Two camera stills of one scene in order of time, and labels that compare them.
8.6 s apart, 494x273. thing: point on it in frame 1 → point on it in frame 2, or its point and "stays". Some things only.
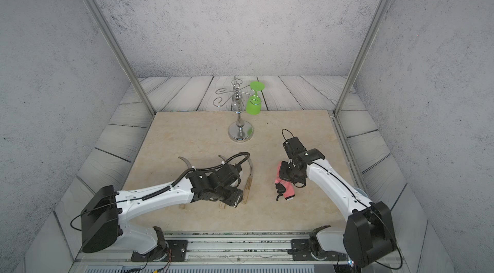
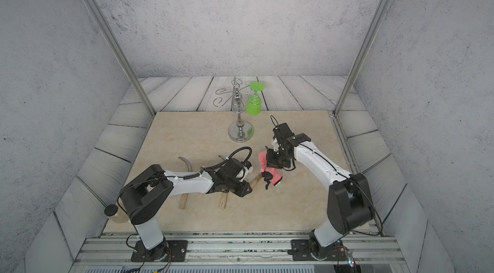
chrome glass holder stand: [239, 131] stays
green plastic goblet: [253, 103] stays
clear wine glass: [237, 105] stays
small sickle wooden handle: [247, 190] → [255, 181]
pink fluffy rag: [289, 191] → [275, 172]
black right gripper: [283, 175] → [270, 161]
